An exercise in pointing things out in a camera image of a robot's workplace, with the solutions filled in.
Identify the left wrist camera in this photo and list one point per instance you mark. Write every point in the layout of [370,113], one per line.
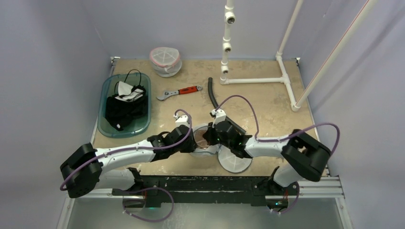
[184,119]

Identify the pink trimmed mesh laundry bag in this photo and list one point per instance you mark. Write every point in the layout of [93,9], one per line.
[165,61]

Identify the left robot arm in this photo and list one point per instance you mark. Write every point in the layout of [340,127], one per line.
[89,168]

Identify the red handled adjustable wrench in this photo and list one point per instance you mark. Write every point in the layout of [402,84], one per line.
[187,90]

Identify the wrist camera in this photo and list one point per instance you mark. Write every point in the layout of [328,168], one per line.
[219,115]
[184,119]

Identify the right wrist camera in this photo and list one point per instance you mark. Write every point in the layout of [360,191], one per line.
[219,115]

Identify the teal plastic bin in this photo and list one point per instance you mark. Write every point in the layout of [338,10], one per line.
[136,127]

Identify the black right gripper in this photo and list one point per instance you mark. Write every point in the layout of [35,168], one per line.
[214,136]

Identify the white mesh laundry bag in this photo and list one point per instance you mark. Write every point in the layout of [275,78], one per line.
[226,158]

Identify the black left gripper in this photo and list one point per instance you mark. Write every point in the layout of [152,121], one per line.
[191,146]

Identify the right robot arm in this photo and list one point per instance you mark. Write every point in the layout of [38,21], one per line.
[306,157]

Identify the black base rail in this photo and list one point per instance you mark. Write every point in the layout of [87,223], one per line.
[255,191]

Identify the black bra in bin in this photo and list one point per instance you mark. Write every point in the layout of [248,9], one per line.
[128,102]

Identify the white PVC pipe frame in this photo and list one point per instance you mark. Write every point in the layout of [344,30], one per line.
[229,19]

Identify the pink lace bra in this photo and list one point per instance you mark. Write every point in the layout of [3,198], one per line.
[198,137]

